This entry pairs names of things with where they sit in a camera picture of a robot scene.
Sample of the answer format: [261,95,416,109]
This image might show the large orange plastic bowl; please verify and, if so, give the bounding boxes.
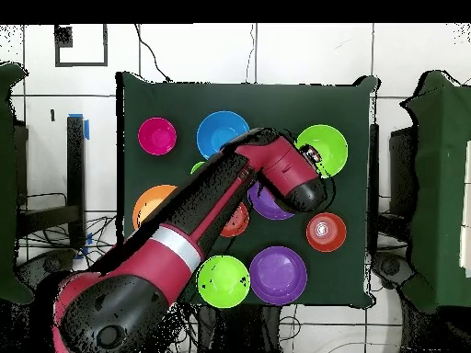
[132,184,178,231]

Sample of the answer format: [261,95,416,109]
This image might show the black post with blue tape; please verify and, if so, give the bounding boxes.
[66,112,91,251]

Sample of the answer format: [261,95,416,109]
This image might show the orange-red plastic bowl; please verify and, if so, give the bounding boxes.
[305,211,348,254]
[219,201,251,238]

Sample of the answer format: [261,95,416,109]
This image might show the grey square floor frame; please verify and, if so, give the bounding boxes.
[53,24,109,68]

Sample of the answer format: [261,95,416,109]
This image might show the blue plastic bowl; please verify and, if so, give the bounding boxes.
[195,110,251,161]

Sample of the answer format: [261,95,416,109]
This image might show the black pedestal foot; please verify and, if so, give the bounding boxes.
[371,251,417,291]
[17,249,78,284]

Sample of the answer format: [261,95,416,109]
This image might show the green plastic bowl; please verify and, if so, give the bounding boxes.
[294,123,350,179]
[196,255,252,309]

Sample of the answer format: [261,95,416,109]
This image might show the green cloth side table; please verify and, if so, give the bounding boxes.
[0,61,34,306]
[399,69,471,315]

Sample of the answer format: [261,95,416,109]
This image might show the purple plastic bowl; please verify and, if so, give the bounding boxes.
[247,179,295,221]
[248,245,308,306]

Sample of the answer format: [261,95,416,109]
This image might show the dark green tablecloth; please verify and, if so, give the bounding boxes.
[115,71,380,309]

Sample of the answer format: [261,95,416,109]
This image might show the pink plastic bowl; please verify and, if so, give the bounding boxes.
[137,117,178,156]

